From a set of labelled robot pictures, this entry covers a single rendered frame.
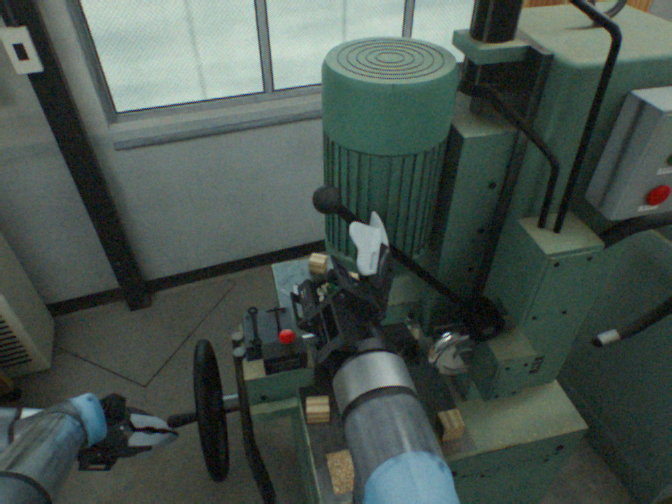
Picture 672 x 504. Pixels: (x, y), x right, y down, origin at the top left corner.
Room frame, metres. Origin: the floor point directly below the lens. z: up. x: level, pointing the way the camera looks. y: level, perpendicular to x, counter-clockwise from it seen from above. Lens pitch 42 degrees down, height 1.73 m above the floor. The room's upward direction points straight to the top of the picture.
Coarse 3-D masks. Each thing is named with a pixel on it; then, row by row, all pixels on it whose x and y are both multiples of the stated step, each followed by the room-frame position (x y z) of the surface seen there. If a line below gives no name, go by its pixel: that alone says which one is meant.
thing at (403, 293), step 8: (400, 280) 0.66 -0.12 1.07; (408, 280) 0.66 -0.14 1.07; (392, 288) 0.64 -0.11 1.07; (400, 288) 0.64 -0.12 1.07; (408, 288) 0.64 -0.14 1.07; (392, 296) 0.62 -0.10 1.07; (400, 296) 0.62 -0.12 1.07; (408, 296) 0.62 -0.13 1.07; (416, 296) 0.62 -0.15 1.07; (392, 304) 0.60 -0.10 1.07; (400, 304) 0.60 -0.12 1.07; (408, 304) 0.60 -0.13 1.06; (416, 304) 0.61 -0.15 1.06; (392, 312) 0.60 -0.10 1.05; (400, 312) 0.60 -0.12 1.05; (416, 312) 0.61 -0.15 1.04; (384, 320) 0.59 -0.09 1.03; (392, 320) 0.60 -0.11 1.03; (400, 320) 0.60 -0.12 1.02; (416, 320) 0.61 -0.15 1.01
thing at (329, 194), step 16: (320, 192) 0.45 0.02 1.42; (336, 192) 0.46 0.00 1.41; (320, 208) 0.44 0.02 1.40; (336, 208) 0.45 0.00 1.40; (400, 256) 0.48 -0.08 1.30; (416, 272) 0.48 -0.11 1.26; (448, 288) 0.50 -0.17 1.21; (464, 304) 0.51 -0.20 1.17; (480, 304) 0.53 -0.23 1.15; (464, 320) 0.51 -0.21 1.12; (480, 320) 0.50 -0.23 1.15; (496, 320) 0.50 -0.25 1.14; (512, 320) 0.54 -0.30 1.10; (480, 336) 0.49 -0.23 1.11
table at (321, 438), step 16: (288, 272) 0.86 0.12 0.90; (304, 272) 0.86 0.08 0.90; (288, 288) 0.80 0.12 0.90; (288, 304) 0.75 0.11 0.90; (320, 368) 0.58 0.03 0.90; (320, 384) 0.54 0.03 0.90; (288, 400) 0.52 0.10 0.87; (304, 400) 0.50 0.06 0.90; (336, 400) 0.50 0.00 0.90; (256, 416) 0.49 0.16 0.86; (272, 416) 0.50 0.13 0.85; (304, 416) 0.47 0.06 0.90; (336, 416) 0.47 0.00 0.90; (304, 432) 0.46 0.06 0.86; (320, 432) 0.44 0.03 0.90; (336, 432) 0.44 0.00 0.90; (320, 448) 0.41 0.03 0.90; (336, 448) 0.41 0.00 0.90; (320, 464) 0.38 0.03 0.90; (320, 480) 0.35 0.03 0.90; (320, 496) 0.33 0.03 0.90; (336, 496) 0.33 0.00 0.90
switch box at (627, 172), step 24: (648, 96) 0.56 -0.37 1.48; (624, 120) 0.57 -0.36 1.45; (648, 120) 0.53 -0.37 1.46; (624, 144) 0.55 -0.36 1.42; (648, 144) 0.52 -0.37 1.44; (600, 168) 0.57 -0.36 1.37; (624, 168) 0.54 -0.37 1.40; (648, 168) 0.52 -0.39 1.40; (600, 192) 0.56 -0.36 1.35; (624, 192) 0.52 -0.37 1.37; (648, 192) 0.53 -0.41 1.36; (624, 216) 0.53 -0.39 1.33
